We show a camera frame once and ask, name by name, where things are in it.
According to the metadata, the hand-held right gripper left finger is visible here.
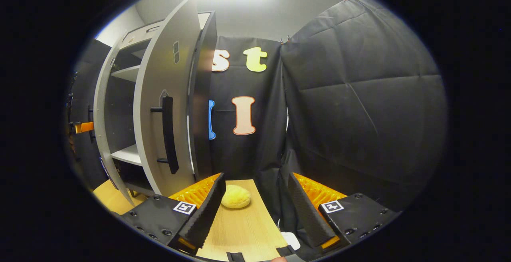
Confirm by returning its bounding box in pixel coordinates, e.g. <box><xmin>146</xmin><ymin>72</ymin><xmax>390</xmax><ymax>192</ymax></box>
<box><xmin>120</xmin><ymin>173</ymin><xmax>227</xmax><ymax>254</ymax></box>

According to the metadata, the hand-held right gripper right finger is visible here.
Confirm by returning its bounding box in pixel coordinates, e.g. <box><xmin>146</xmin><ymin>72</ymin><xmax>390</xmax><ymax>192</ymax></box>
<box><xmin>288</xmin><ymin>172</ymin><xmax>402</xmax><ymax>250</ymax></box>

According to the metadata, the grey shoe cabinet door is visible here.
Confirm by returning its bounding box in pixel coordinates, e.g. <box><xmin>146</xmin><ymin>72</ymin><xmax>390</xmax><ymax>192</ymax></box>
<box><xmin>133</xmin><ymin>0</ymin><xmax>202</xmax><ymax>197</ymax></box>
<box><xmin>87</xmin><ymin>30</ymin><xmax>135</xmax><ymax>207</ymax></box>

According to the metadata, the grey double-door shoe cabinet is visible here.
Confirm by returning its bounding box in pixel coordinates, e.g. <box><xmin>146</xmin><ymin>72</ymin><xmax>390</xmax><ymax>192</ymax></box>
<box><xmin>94</xmin><ymin>11</ymin><xmax>218</xmax><ymax>206</ymax></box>

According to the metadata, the white cabinet shelf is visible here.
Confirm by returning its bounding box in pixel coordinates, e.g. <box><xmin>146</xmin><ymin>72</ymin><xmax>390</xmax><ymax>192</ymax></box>
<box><xmin>111</xmin><ymin>144</ymin><xmax>144</xmax><ymax>166</ymax></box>
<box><xmin>111</xmin><ymin>65</ymin><xmax>141</xmax><ymax>83</ymax></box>

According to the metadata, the grey cabinet drawer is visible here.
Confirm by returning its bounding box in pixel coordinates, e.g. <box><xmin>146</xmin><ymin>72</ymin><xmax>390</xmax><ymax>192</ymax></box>
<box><xmin>120</xmin><ymin>19</ymin><xmax>166</xmax><ymax>49</ymax></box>

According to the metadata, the small white object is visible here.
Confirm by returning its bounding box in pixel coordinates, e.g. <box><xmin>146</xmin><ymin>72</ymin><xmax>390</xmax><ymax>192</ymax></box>
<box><xmin>281</xmin><ymin>232</ymin><xmax>301</xmax><ymax>251</ymax></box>

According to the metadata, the yellow round sponge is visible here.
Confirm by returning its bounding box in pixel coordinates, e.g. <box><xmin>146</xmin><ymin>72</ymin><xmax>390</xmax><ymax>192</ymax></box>
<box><xmin>221</xmin><ymin>185</ymin><xmax>252</xmax><ymax>209</ymax></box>

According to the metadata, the black backdrop cloth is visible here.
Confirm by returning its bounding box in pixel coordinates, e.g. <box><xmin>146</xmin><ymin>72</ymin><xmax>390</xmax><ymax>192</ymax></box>
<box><xmin>70</xmin><ymin>0</ymin><xmax>448</xmax><ymax>230</ymax></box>

